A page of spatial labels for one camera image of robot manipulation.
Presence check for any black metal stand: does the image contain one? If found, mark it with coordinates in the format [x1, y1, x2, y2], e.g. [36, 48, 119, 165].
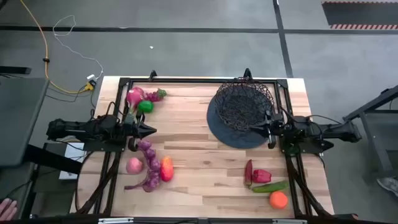
[341, 84, 398, 178]

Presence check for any green cucumber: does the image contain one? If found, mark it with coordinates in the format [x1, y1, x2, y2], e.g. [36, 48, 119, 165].
[251, 180, 290, 194]

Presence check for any person's hand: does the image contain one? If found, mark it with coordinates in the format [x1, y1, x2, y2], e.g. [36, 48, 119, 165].
[0, 198, 19, 222]

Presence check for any yellow cable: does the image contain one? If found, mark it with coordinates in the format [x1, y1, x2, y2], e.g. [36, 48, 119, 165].
[20, 0, 95, 95]

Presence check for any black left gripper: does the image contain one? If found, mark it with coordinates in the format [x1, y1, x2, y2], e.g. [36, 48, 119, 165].
[119, 120, 157, 152]

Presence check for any green bell pepper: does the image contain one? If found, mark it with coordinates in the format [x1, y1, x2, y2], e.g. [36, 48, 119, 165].
[137, 100, 155, 114]

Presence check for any thin white cable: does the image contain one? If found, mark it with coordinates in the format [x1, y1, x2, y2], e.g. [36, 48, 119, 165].
[52, 14, 104, 80]

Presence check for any pink round apple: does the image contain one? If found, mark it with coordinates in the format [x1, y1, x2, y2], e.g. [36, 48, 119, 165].
[126, 157, 144, 175]

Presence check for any orange fruit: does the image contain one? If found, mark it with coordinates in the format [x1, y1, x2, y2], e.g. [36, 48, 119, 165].
[269, 191, 289, 210]

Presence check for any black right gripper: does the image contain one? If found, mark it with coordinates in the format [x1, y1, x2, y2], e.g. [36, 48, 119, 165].
[249, 113, 285, 150]

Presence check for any person's shoe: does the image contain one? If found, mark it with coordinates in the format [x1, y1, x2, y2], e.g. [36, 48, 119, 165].
[376, 176, 398, 197]

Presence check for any black flat bar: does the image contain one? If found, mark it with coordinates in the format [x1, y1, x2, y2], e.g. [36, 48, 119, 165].
[0, 65, 32, 75]

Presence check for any purple bulb string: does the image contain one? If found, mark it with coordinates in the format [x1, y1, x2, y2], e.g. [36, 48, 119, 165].
[124, 139, 162, 193]

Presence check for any dark blue round mat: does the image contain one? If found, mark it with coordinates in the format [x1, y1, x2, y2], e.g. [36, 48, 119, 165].
[206, 93, 275, 149]

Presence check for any silver metal bracket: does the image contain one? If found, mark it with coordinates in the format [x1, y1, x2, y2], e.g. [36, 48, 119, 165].
[98, 217, 134, 224]
[272, 219, 308, 224]

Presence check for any black aluminium table frame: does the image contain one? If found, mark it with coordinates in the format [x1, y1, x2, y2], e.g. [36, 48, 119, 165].
[74, 68, 335, 218]

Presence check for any black hazard striped mat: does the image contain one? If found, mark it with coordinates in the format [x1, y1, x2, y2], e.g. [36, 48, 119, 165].
[321, 1, 398, 30]

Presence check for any black wire mesh basket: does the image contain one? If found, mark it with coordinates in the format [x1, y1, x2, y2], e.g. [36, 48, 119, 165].
[213, 77, 276, 132]

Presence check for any dark grey desk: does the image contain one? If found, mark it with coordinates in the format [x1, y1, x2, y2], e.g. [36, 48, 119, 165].
[0, 76, 50, 167]

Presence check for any orange red mango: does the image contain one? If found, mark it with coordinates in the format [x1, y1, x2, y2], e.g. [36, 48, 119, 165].
[160, 156, 175, 183]

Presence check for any dark red chili pepper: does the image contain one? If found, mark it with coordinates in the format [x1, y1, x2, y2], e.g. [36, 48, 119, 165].
[244, 159, 254, 189]

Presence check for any red bell pepper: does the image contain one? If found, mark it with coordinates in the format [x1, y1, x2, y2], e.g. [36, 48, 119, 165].
[251, 169, 272, 184]

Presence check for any red grape bunch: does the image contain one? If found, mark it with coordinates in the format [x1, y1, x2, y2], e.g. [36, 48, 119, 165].
[143, 88, 168, 103]

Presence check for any pink dragon fruit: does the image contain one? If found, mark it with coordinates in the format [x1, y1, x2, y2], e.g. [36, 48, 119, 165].
[126, 86, 146, 113]

